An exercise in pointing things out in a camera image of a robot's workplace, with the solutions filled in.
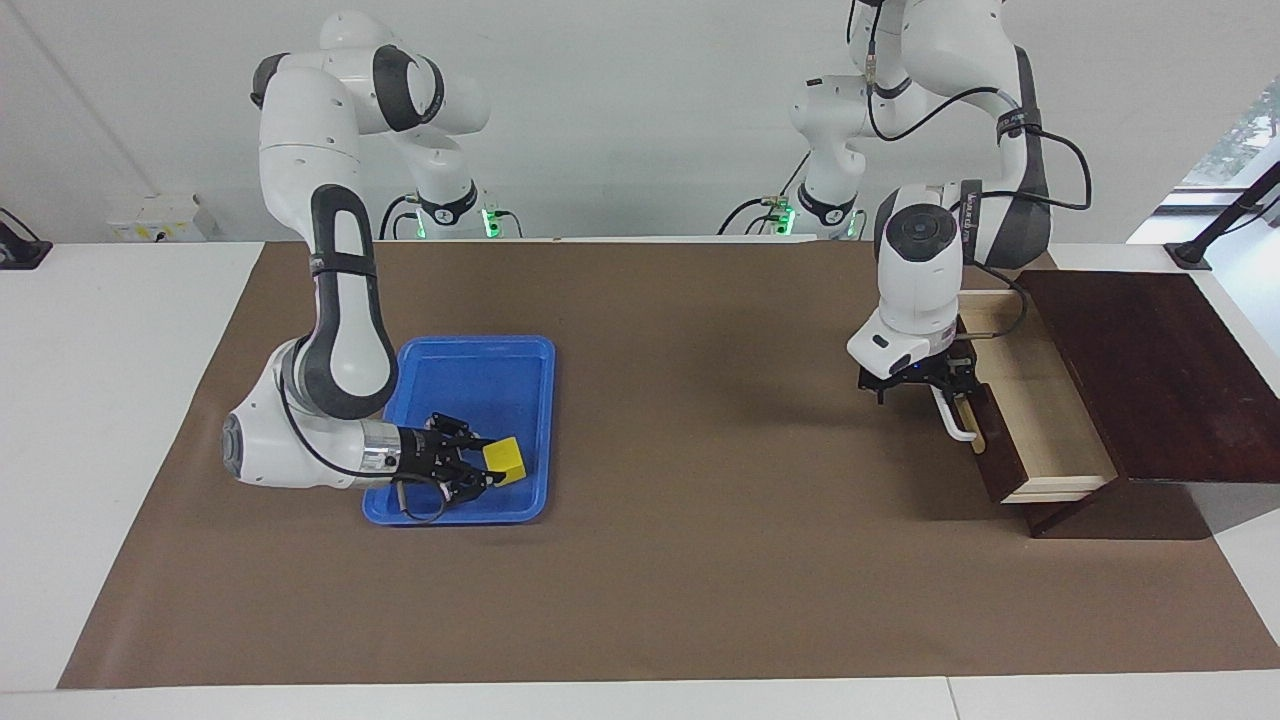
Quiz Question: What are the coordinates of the yellow cube block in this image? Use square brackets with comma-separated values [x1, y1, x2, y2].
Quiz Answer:
[483, 436, 529, 487]

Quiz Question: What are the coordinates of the wooden drawer with white handle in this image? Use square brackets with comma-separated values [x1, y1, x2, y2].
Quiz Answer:
[930, 290, 1119, 504]

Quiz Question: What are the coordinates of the blue plastic tray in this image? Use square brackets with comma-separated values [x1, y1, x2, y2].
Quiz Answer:
[362, 335, 556, 527]

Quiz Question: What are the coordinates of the dark wooden cabinet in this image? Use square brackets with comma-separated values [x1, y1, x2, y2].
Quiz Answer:
[1015, 270, 1280, 541]

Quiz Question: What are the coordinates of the brown table mat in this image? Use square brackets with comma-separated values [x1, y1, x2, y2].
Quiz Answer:
[57, 238, 1280, 691]

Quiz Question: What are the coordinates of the black clamp stand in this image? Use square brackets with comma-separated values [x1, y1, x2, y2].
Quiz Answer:
[1165, 160, 1280, 271]

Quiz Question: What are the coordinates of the white socket box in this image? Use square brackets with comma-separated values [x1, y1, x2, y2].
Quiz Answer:
[107, 195, 223, 243]

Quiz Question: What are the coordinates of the window with green foliage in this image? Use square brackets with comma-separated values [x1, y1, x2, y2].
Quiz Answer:
[1180, 75, 1280, 191]

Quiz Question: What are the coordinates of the black left base cable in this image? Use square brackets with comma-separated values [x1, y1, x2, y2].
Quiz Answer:
[715, 150, 813, 237]

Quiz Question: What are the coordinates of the black base cable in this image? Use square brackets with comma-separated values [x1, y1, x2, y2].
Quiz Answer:
[378, 193, 421, 241]
[715, 150, 813, 237]

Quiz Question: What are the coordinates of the black right base cable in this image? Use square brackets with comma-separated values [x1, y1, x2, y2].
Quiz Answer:
[378, 193, 421, 241]

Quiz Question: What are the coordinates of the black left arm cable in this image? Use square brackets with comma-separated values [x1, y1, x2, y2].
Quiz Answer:
[865, 0, 1093, 211]

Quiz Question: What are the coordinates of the black desk mount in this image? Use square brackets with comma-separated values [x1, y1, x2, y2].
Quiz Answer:
[0, 207, 53, 271]

